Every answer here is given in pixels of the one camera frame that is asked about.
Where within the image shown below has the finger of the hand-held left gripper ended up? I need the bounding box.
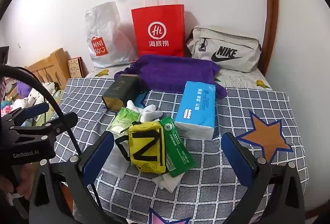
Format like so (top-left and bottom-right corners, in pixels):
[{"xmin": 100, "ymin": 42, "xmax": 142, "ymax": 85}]
[
  {"xmin": 42, "ymin": 113, "xmax": 78, "ymax": 135},
  {"xmin": 0, "ymin": 103, "xmax": 49, "ymax": 128}
]

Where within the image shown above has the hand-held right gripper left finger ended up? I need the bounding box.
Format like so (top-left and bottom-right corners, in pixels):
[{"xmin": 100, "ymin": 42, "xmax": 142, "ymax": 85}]
[{"xmin": 28, "ymin": 131, "xmax": 115, "ymax": 224}]

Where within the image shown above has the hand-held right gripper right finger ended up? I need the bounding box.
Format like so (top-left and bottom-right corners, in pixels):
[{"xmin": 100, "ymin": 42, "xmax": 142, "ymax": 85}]
[{"xmin": 220, "ymin": 132, "xmax": 306, "ymax": 224}]

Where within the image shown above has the translucent white pouch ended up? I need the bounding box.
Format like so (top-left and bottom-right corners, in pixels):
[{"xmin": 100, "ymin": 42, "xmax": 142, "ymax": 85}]
[{"xmin": 101, "ymin": 132, "xmax": 129, "ymax": 179}]

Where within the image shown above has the yellow black pouch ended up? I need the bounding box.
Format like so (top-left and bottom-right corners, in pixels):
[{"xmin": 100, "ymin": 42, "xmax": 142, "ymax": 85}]
[{"xmin": 128, "ymin": 121, "xmax": 167, "ymax": 173}]

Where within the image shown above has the dark green packet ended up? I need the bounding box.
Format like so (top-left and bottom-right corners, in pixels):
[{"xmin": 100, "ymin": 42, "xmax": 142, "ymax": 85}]
[{"xmin": 159, "ymin": 117, "xmax": 197, "ymax": 178}]

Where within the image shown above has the white knit glove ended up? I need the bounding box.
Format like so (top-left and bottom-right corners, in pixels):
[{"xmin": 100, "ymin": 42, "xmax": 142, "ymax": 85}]
[{"xmin": 126, "ymin": 100, "xmax": 163, "ymax": 124}]

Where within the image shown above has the white tissue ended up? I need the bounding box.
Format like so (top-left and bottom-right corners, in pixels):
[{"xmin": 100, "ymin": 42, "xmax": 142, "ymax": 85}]
[{"xmin": 152, "ymin": 171, "xmax": 184, "ymax": 192}]

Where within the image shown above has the person's left hand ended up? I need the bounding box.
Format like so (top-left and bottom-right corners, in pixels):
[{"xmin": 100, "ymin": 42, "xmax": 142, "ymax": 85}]
[{"xmin": 0, "ymin": 162, "xmax": 35, "ymax": 199}]

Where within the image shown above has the white spotted plush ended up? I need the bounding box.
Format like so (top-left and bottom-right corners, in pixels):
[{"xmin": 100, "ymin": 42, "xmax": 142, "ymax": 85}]
[{"xmin": 13, "ymin": 82, "xmax": 58, "ymax": 116}]

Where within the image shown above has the purple plush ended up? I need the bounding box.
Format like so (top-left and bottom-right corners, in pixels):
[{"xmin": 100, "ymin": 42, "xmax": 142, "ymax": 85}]
[{"xmin": 15, "ymin": 83, "xmax": 33, "ymax": 97}]

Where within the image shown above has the grey checked star blanket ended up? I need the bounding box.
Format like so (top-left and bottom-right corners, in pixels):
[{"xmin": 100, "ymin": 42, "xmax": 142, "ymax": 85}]
[{"xmin": 49, "ymin": 77, "xmax": 310, "ymax": 224}]

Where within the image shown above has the wooden headboard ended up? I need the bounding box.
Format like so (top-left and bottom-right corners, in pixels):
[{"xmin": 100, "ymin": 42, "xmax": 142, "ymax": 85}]
[{"xmin": 24, "ymin": 48, "xmax": 71, "ymax": 90}]

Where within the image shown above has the patterned brown box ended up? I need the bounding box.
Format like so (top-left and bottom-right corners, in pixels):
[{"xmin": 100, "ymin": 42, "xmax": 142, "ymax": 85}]
[{"xmin": 67, "ymin": 57, "xmax": 84, "ymax": 78}]

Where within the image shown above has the dark green tin box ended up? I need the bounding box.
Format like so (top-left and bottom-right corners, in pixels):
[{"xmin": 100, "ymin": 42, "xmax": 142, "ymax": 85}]
[{"xmin": 102, "ymin": 74, "xmax": 141, "ymax": 112}]

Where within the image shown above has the blue tissue pack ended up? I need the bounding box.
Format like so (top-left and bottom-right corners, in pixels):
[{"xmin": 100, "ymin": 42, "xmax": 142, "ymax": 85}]
[{"xmin": 174, "ymin": 81, "xmax": 216, "ymax": 140}]

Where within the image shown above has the white plastic shopping bag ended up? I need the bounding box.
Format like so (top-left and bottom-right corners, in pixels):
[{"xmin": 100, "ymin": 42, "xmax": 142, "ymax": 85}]
[{"xmin": 85, "ymin": 1, "xmax": 138, "ymax": 68}]

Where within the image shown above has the purple towel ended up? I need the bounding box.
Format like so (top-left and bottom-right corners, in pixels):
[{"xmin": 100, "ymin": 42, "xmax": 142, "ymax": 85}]
[{"xmin": 114, "ymin": 54, "xmax": 229, "ymax": 99}]

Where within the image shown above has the grey zip bag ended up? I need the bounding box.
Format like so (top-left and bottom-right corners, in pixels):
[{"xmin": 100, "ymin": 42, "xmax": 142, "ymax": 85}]
[{"xmin": 186, "ymin": 25, "xmax": 262, "ymax": 73}]

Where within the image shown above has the red paper bag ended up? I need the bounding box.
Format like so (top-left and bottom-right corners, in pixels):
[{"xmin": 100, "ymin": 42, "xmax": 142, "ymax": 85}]
[{"xmin": 131, "ymin": 0, "xmax": 186, "ymax": 58}]

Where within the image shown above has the thick black cable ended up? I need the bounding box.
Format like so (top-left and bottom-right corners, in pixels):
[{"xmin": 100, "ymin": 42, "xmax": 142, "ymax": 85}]
[{"xmin": 0, "ymin": 64, "xmax": 104, "ymax": 211}]

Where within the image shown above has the brown wooden door frame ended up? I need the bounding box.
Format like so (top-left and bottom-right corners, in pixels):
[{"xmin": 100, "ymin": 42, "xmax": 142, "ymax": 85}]
[{"xmin": 258, "ymin": 0, "xmax": 279, "ymax": 77}]

